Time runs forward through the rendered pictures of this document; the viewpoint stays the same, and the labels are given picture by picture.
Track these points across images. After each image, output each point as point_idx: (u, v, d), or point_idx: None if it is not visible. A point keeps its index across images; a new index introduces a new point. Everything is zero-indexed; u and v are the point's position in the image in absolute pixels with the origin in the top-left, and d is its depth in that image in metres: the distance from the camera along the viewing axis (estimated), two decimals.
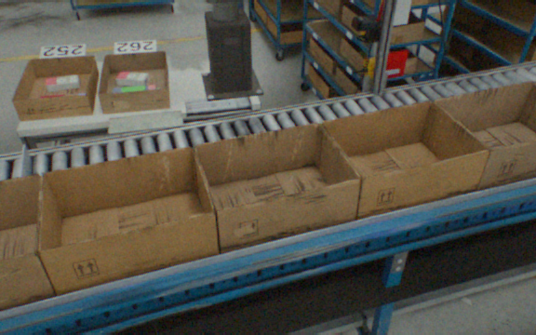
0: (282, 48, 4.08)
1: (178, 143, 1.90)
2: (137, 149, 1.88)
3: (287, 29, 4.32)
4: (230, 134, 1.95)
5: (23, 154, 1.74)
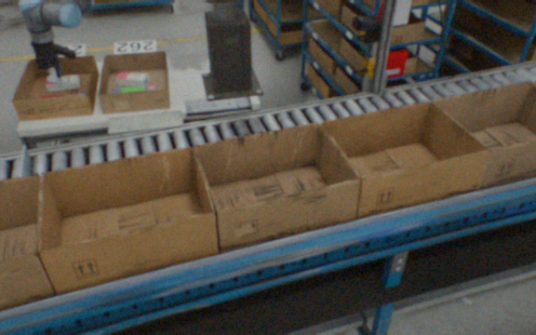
0: (282, 48, 4.08)
1: (178, 143, 1.90)
2: (137, 149, 1.88)
3: (287, 29, 4.32)
4: (230, 134, 1.95)
5: (23, 154, 1.74)
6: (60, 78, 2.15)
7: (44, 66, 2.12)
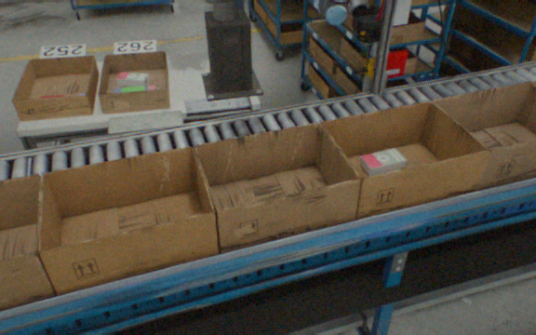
0: (282, 48, 4.08)
1: (178, 143, 1.90)
2: (137, 149, 1.88)
3: (287, 29, 4.32)
4: (230, 134, 1.95)
5: (29, 167, 1.78)
6: None
7: (358, 33, 2.21)
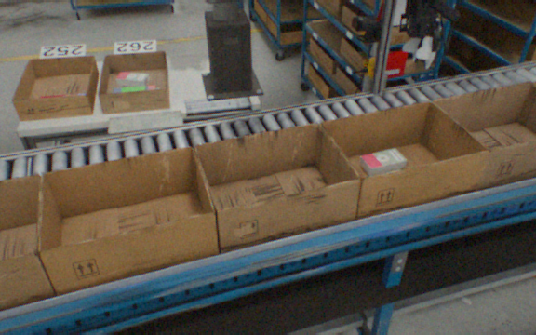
0: (282, 48, 4.08)
1: (178, 143, 1.90)
2: (137, 149, 1.88)
3: (287, 29, 4.32)
4: (230, 134, 1.95)
5: (29, 167, 1.78)
6: (434, 52, 1.38)
7: (419, 33, 1.34)
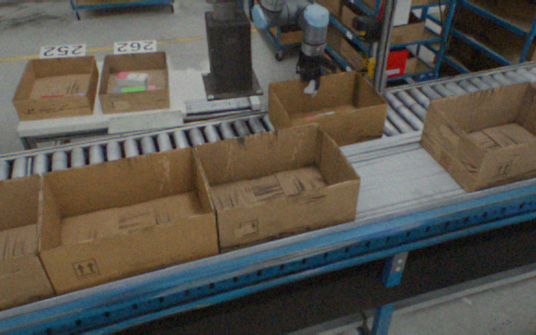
0: (282, 48, 4.08)
1: (178, 143, 1.90)
2: (137, 149, 1.88)
3: (287, 29, 4.32)
4: (230, 134, 1.95)
5: (29, 167, 1.78)
6: (316, 90, 1.98)
7: (306, 79, 1.93)
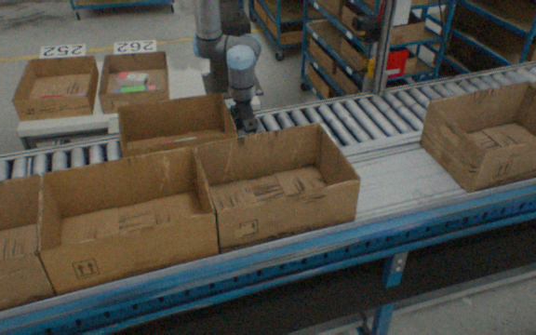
0: (282, 48, 4.08)
1: None
2: None
3: (287, 29, 4.32)
4: None
5: (29, 167, 1.78)
6: None
7: (233, 117, 1.77)
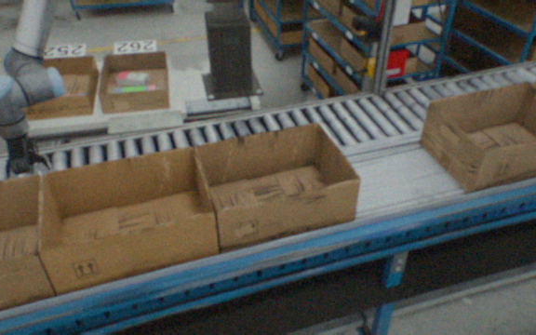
0: (282, 48, 4.08)
1: None
2: None
3: (287, 29, 4.32)
4: None
5: (29, 167, 1.78)
6: (8, 177, 1.57)
7: None
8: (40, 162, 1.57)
